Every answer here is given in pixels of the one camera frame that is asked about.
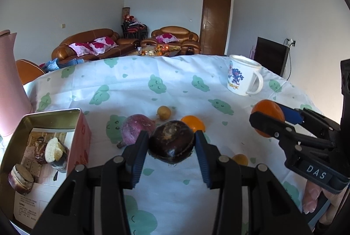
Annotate stacked dark chairs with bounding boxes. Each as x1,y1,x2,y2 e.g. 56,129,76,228
122,20,149,40

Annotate printed paper sheet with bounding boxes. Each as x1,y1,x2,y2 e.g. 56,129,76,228
14,128,75,227

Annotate white tablecloth green cloud print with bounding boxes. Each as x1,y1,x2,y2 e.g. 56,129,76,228
0,54,340,235

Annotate white mug blue print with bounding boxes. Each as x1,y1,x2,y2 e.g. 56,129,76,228
226,54,264,96

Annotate orange leather chair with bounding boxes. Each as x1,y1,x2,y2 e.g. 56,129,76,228
15,59,47,86

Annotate dark fruit piece white flesh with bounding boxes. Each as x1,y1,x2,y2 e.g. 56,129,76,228
44,137,69,172

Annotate pink floral pillow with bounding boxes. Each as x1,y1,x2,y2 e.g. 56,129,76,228
155,34,178,44
68,42,95,57
88,37,119,54

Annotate brown leather armchair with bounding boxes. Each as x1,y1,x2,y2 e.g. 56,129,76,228
141,26,201,56

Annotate person's right hand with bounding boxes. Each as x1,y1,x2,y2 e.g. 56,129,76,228
302,180,324,215

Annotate purple round fruit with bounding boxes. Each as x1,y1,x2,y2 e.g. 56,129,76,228
117,114,157,148

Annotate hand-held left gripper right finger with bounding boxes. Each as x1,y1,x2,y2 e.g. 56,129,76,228
194,130,313,235

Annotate brown wooden door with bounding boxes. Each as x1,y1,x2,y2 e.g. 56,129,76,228
199,0,232,55

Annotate dark fruit half tan flesh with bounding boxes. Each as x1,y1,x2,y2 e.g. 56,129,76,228
8,164,35,195

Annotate small tan round fruit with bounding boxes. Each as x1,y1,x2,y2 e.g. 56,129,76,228
156,105,172,120
232,153,249,167

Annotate black power cable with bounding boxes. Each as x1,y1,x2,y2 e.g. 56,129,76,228
286,46,292,79

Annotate blue checked cloth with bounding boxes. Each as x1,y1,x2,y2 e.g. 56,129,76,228
40,58,85,73

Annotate whole dark brown fruit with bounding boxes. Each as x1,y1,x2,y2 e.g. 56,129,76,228
148,120,196,164

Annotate pile of orange snacks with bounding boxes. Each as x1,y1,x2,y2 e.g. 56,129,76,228
153,44,170,55

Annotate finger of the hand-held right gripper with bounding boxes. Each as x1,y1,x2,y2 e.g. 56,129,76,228
249,111,335,159
279,105,341,144

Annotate wooden coffee table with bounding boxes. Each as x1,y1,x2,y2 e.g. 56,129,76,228
127,45,182,58

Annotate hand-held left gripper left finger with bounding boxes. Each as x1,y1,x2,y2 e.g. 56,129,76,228
31,130,149,235

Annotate pink electric kettle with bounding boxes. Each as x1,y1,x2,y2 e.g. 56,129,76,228
0,30,33,138

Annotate black television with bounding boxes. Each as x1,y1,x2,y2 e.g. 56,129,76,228
255,37,289,77

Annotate brown leather sofa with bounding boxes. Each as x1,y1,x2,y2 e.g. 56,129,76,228
51,28,141,61

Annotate metal tin box pink sides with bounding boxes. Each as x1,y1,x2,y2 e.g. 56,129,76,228
0,108,92,233

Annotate small orange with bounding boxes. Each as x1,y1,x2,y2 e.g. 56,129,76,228
180,115,205,134

